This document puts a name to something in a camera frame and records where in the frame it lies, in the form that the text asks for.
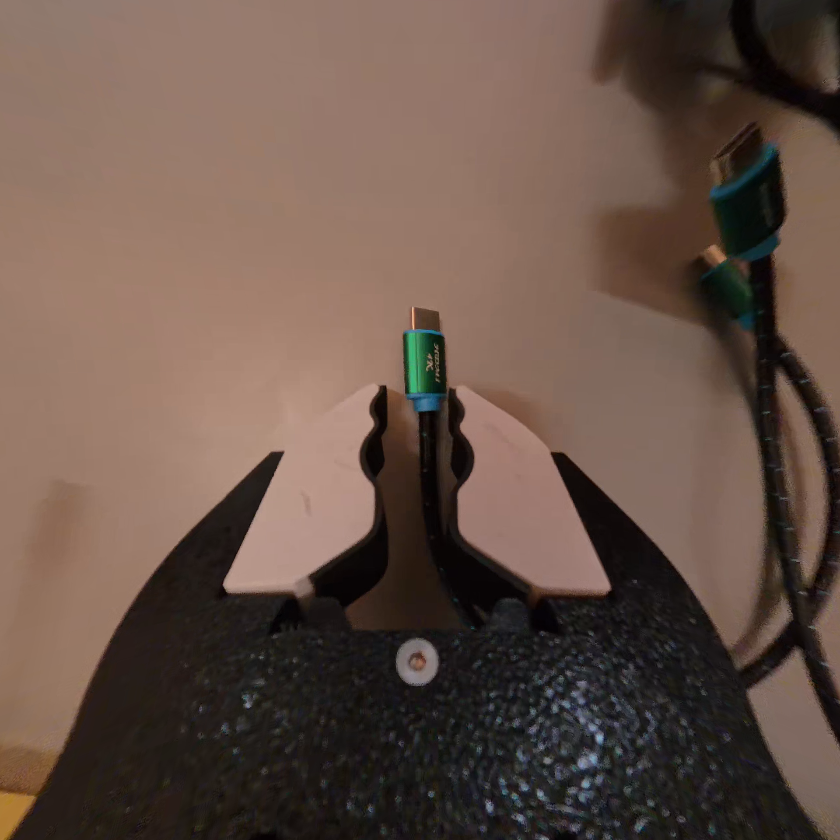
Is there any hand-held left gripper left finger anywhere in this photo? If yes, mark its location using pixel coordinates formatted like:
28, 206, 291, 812
222, 385, 389, 614

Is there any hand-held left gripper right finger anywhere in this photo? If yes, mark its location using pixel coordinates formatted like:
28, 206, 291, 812
446, 385, 613, 614

